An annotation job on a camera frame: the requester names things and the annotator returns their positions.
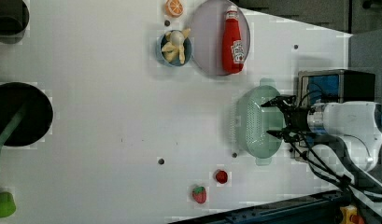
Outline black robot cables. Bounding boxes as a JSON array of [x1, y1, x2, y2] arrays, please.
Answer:
[[285, 130, 382, 213]]

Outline orange slice toy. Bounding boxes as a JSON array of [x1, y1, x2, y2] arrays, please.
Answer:
[[165, 0, 184, 18]]

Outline red strawberry toy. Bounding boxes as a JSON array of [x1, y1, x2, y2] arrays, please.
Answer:
[[191, 186, 207, 204]]

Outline grey round plate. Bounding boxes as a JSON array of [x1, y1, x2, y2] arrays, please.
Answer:
[[191, 0, 250, 76]]

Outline black toaster oven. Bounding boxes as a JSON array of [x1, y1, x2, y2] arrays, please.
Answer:
[[297, 69, 375, 107]]

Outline green pear toy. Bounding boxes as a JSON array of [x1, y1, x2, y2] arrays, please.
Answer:
[[0, 192, 17, 218]]

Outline red ketchup bottle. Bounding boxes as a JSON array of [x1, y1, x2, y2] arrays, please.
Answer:
[[221, 6, 245, 74]]

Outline yellow red emergency button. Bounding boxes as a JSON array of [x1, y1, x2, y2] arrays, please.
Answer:
[[340, 205, 365, 224]]

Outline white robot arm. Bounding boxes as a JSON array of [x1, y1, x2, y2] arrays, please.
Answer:
[[263, 95, 382, 223]]

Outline red tomato toy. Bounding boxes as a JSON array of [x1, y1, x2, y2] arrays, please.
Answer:
[[215, 170, 228, 184]]

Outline mint green oval strainer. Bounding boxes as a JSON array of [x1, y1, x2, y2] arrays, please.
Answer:
[[232, 78, 284, 166]]

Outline black cylinder post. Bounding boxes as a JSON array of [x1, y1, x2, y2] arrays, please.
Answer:
[[0, 0, 30, 35]]

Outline peeled banana toy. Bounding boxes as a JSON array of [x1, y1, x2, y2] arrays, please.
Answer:
[[161, 28, 191, 64]]

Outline black round base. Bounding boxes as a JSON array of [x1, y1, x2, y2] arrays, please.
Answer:
[[0, 82, 53, 147]]

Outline blue bowl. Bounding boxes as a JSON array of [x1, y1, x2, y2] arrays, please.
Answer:
[[156, 35, 192, 67]]

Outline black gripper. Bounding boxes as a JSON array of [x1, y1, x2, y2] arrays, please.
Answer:
[[262, 95, 310, 140]]

